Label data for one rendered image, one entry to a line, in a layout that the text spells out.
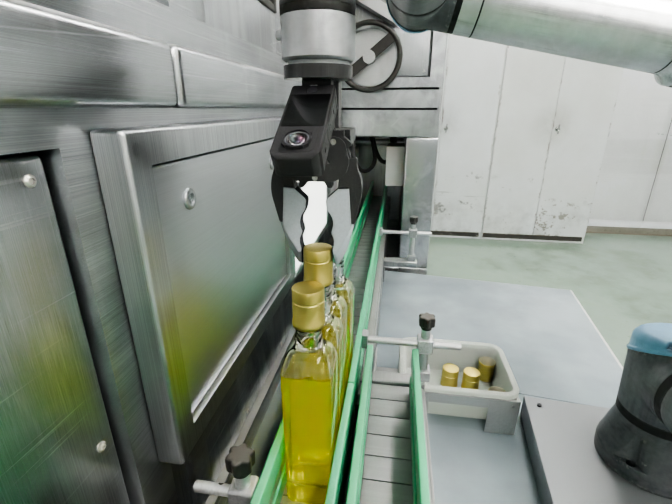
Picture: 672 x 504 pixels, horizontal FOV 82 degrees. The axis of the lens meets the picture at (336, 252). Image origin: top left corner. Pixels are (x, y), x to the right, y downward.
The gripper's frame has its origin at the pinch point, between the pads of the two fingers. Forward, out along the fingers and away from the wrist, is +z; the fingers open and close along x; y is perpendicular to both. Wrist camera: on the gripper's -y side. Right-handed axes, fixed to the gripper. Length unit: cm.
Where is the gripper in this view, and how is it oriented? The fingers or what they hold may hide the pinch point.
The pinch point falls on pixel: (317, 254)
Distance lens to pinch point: 45.0
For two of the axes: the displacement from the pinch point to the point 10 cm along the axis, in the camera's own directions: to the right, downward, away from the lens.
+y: 1.4, -3.5, 9.3
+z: 0.0, 9.4, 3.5
